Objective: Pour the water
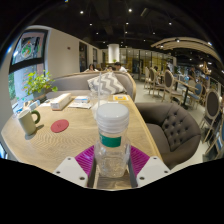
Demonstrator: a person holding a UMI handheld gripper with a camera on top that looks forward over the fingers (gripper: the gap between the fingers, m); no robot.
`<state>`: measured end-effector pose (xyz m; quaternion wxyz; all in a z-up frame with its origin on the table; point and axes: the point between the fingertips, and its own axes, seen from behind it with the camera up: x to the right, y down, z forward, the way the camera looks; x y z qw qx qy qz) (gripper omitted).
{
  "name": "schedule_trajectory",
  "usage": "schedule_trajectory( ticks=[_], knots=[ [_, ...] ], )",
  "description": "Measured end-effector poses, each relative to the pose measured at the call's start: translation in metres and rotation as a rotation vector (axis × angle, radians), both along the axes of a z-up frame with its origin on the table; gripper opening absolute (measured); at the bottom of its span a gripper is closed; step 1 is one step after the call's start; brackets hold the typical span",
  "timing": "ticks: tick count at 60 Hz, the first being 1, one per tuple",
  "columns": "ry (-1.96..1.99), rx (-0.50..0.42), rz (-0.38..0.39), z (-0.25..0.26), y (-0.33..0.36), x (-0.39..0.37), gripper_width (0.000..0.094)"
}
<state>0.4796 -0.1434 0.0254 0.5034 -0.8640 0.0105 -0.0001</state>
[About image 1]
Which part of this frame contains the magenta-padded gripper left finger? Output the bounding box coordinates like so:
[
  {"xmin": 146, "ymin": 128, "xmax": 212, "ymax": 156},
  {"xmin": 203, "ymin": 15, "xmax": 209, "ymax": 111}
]
[{"xmin": 53, "ymin": 144, "xmax": 98, "ymax": 189}]

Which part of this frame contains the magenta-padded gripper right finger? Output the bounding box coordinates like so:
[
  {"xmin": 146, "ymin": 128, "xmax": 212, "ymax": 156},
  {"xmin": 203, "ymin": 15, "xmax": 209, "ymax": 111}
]
[{"xmin": 127, "ymin": 145, "xmax": 172, "ymax": 189}]

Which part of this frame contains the clear plastic bottle white cap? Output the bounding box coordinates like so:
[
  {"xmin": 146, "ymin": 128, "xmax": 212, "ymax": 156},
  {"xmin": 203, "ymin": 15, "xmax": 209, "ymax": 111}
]
[{"xmin": 93, "ymin": 102, "xmax": 132, "ymax": 179}]

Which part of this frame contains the flat round red coaster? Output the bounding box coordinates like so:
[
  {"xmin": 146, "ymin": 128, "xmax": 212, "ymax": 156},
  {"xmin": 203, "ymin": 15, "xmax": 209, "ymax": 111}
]
[{"xmin": 50, "ymin": 118, "xmax": 70, "ymax": 134}]

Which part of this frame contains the grey tufted armchair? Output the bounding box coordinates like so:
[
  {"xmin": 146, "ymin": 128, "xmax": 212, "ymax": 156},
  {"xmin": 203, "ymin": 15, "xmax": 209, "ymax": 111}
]
[{"xmin": 134, "ymin": 101, "xmax": 203, "ymax": 170}]

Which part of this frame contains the white and tan cardboard box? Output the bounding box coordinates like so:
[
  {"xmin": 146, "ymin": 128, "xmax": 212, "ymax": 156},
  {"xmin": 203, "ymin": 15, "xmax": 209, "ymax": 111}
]
[{"xmin": 49, "ymin": 92, "xmax": 73, "ymax": 111}]

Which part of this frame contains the small blue and white box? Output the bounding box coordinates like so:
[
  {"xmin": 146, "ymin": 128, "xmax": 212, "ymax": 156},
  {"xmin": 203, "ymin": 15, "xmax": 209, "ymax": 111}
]
[{"xmin": 73, "ymin": 95, "xmax": 91, "ymax": 104}]

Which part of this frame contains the blue tissue pack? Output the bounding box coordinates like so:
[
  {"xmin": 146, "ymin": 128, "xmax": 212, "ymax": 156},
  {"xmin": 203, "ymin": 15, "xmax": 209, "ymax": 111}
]
[{"xmin": 28, "ymin": 99, "xmax": 41, "ymax": 111}]

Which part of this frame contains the yellow card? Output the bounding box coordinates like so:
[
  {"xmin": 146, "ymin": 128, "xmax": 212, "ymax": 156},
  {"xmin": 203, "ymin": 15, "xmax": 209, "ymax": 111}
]
[{"xmin": 112, "ymin": 94, "xmax": 130, "ymax": 102}]

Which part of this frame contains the grey curved sofa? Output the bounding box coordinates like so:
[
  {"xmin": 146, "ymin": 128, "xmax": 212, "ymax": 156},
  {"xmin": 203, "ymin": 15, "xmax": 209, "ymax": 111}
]
[{"xmin": 46, "ymin": 70, "xmax": 138, "ymax": 103}]

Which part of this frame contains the green potted plant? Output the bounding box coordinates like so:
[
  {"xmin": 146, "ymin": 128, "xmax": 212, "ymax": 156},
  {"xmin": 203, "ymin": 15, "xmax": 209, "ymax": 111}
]
[{"xmin": 22, "ymin": 70, "xmax": 59, "ymax": 101}]

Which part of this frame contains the grey zigzag pillow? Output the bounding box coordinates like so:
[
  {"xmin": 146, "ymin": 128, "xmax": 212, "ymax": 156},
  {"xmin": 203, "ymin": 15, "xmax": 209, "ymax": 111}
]
[{"xmin": 87, "ymin": 71, "xmax": 127, "ymax": 96}]

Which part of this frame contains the person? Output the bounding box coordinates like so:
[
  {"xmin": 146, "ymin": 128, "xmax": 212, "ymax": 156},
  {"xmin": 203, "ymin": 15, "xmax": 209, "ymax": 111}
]
[
  {"xmin": 84, "ymin": 63, "xmax": 99, "ymax": 73},
  {"xmin": 113, "ymin": 61, "xmax": 128, "ymax": 74}
]

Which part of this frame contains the white round column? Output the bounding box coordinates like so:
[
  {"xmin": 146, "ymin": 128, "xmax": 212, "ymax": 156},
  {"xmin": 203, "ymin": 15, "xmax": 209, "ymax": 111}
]
[{"xmin": 107, "ymin": 43, "xmax": 121, "ymax": 64}]

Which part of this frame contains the group of ceiling lights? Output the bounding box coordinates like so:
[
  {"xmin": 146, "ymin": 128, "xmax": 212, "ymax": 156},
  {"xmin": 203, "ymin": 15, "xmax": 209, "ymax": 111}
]
[{"xmin": 78, "ymin": 8, "xmax": 214, "ymax": 46}]

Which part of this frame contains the white mug green handle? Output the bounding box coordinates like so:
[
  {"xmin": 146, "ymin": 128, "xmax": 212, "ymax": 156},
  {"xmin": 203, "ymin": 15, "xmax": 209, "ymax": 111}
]
[{"xmin": 17, "ymin": 108, "xmax": 42, "ymax": 136}]

